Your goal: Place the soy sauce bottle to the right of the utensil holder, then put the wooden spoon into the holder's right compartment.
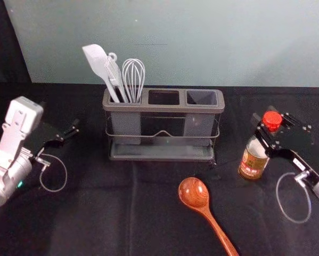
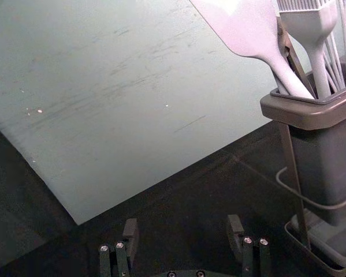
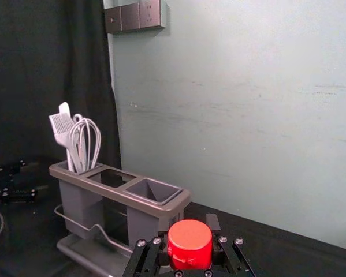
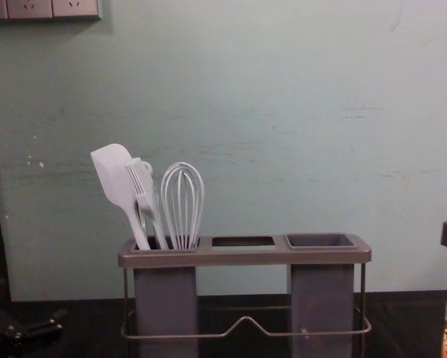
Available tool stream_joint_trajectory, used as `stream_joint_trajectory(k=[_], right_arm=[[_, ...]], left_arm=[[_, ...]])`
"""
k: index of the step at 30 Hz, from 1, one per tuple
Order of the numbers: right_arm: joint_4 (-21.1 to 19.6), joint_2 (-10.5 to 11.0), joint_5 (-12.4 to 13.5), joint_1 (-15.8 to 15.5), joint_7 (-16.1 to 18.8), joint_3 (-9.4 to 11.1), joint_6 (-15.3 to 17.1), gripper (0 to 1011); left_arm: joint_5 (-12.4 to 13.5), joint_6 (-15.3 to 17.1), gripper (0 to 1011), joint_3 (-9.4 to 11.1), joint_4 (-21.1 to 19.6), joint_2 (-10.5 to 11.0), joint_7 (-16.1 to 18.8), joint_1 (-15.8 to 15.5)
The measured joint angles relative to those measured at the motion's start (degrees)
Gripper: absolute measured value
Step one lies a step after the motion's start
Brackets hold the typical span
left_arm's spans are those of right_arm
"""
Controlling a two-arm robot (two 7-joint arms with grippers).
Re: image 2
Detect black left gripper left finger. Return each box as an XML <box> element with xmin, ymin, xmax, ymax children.
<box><xmin>99</xmin><ymin>218</ymin><xmax>140</xmax><ymax>277</ymax></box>

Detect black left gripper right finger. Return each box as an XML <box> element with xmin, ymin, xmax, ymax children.
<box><xmin>226</xmin><ymin>214</ymin><xmax>271</xmax><ymax>277</ymax></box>

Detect black table cloth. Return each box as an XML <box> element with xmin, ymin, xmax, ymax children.
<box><xmin>0</xmin><ymin>118</ymin><xmax>346</xmax><ymax>277</ymax></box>

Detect grey utensil holder cup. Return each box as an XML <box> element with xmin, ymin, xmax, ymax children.
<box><xmin>259</xmin><ymin>82</ymin><xmax>346</xmax><ymax>229</ymax></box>

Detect steel kitchen tongs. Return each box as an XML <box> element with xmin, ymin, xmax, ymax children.
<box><xmin>276</xmin><ymin>16</ymin><xmax>317</xmax><ymax>98</ymax></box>

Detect grey silicone spatula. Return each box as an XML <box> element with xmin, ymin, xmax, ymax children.
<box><xmin>189</xmin><ymin>0</ymin><xmax>315</xmax><ymax>99</ymax></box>

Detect grey silicone basting brush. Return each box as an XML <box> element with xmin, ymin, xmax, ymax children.
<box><xmin>276</xmin><ymin>0</ymin><xmax>338</xmax><ymax>98</ymax></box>

